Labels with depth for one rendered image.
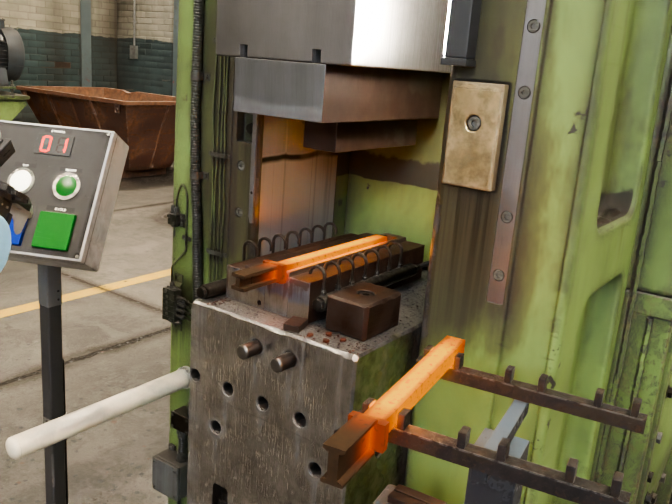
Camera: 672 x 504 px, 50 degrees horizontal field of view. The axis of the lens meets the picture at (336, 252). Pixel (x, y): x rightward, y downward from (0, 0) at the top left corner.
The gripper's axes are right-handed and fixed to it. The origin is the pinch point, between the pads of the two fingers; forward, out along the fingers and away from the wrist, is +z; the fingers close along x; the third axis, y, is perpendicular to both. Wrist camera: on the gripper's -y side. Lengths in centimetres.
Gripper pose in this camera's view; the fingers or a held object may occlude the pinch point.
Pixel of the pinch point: (25, 210)
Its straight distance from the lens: 142.2
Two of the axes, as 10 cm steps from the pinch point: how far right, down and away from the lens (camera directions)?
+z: 1.2, 2.8, 9.5
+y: -1.6, 9.5, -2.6
